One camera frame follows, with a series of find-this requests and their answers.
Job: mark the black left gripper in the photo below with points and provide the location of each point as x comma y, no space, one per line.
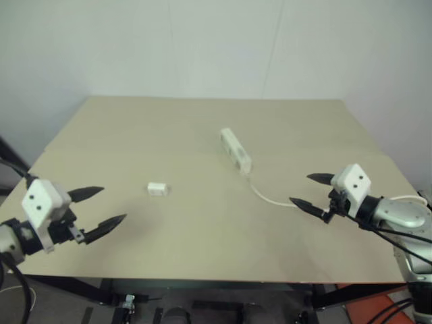
60,229

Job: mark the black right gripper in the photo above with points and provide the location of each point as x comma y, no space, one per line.
337,204

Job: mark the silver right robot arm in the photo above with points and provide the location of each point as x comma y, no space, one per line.
401,216

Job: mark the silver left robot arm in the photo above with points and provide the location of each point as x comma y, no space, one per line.
13,241

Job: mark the white plug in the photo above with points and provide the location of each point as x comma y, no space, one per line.
157,189

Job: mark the white power strip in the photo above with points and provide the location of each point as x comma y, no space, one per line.
235,150

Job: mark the orange floor mat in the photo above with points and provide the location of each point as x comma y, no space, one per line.
378,303

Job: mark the dark rounded shape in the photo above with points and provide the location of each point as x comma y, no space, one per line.
177,316

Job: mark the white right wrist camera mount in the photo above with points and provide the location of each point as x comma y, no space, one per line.
352,185

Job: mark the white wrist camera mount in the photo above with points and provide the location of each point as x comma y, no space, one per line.
352,185
42,199

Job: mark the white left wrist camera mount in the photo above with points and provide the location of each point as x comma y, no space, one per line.
42,199

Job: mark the silver frame clamp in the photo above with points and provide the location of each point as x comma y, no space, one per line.
129,301

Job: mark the black table frame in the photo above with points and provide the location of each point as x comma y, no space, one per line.
209,297

